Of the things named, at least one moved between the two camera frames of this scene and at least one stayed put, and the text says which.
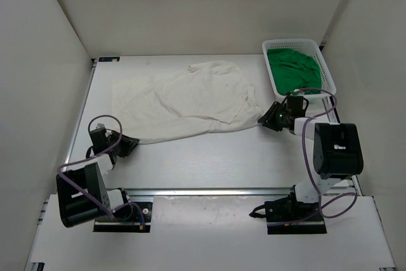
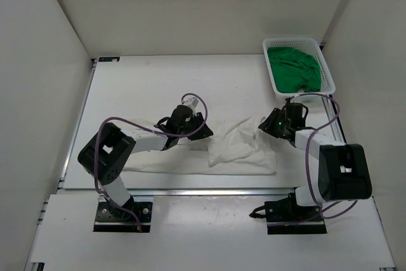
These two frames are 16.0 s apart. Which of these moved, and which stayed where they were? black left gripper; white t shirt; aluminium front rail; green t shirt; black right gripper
Moved: white t shirt; black left gripper; black right gripper
Stayed: green t shirt; aluminium front rail
